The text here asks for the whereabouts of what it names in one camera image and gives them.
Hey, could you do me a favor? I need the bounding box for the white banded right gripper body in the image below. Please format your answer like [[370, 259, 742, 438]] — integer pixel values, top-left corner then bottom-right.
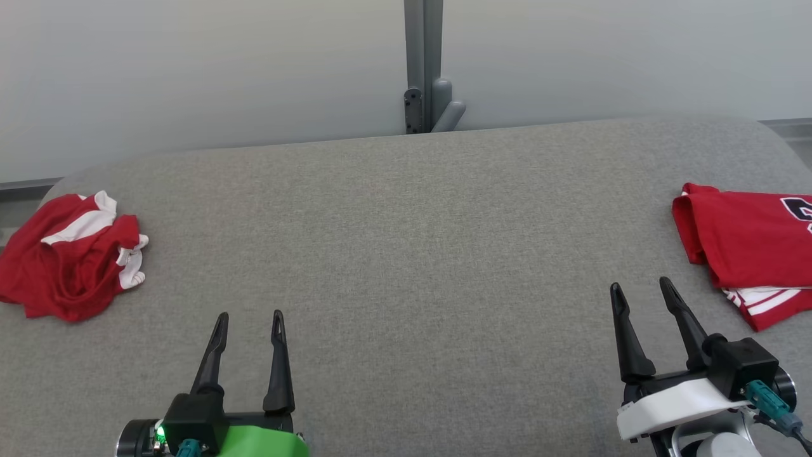
[[617, 368, 752, 442]]

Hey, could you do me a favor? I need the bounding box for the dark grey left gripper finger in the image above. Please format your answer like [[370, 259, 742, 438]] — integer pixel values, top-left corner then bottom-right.
[[190, 312, 230, 395], [263, 310, 296, 413]]

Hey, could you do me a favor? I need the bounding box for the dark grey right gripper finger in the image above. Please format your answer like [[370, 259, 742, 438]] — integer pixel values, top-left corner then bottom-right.
[[658, 277, 710, 372], [610, 282, 657, 383]]

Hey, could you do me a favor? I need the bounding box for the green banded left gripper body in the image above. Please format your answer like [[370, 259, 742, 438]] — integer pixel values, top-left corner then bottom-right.
[[116, 413, 310, 457]]

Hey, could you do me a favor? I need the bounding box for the red jersey with black lettering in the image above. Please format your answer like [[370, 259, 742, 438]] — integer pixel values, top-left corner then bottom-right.
[[672, 183, 812, 332]]

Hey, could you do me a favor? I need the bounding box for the red white plain garment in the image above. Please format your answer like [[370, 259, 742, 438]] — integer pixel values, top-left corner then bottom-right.
[[0, 190, 150, 323]]

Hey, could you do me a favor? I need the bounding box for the grey fabric sofa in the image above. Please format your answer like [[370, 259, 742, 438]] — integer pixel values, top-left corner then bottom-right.
[[0, 116, 812, 457]]

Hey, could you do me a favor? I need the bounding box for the right black cable teal plug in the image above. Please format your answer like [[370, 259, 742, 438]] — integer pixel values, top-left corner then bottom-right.
[[745, 380, 812, 457]]

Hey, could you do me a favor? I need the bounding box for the grey metal partition post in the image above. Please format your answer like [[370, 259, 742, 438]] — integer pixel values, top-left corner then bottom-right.
[[403, 0, 467, 135]]

